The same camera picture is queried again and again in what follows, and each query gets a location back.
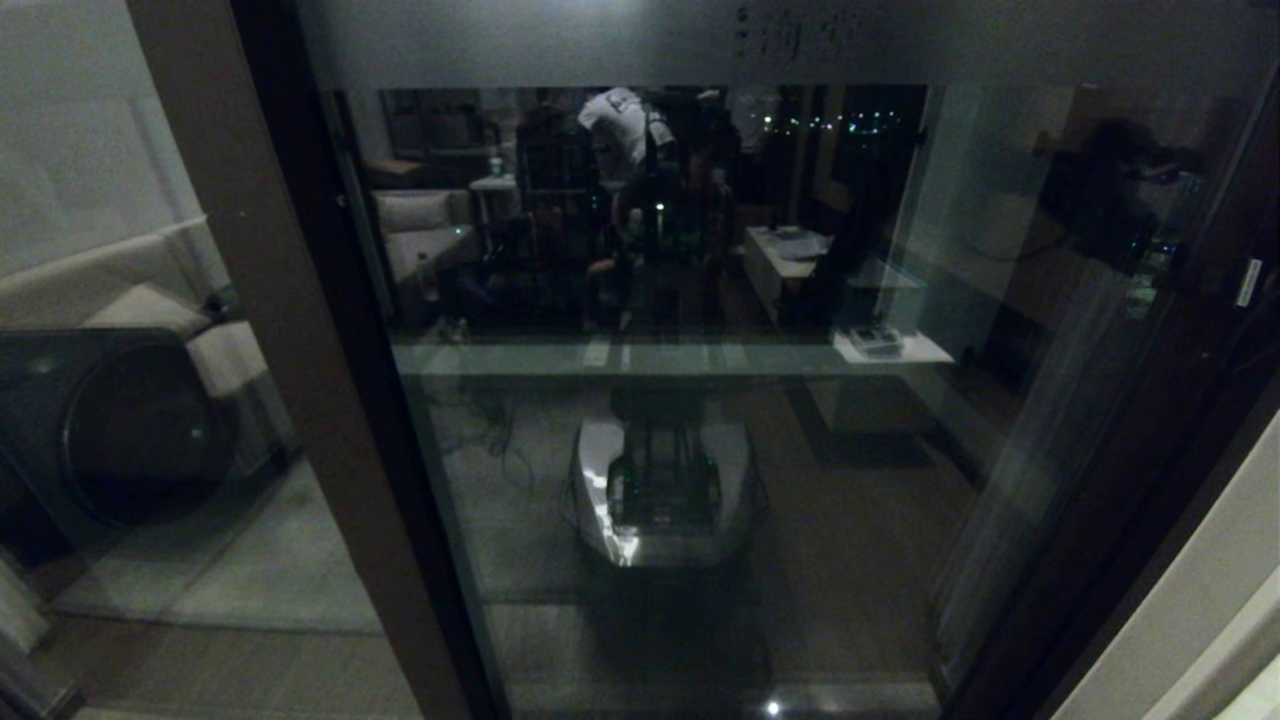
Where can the grey and beige sofa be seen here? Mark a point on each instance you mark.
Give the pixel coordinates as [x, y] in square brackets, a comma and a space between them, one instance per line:
[150, 315]

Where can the grey floor rug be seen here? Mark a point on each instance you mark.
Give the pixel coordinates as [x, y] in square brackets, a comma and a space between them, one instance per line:
[250, 570]

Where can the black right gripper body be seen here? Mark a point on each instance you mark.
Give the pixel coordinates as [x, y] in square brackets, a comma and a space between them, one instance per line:
[1268, 290]

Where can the brown framed fixed glass door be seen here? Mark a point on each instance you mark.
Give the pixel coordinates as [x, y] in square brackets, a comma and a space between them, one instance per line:
[290, 300]

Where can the dark brown door jamb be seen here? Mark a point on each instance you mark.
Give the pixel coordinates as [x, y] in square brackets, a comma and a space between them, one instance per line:
[1190, 570]

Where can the brown framed sliding glass door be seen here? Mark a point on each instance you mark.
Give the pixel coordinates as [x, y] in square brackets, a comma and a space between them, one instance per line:
[1080, 450]

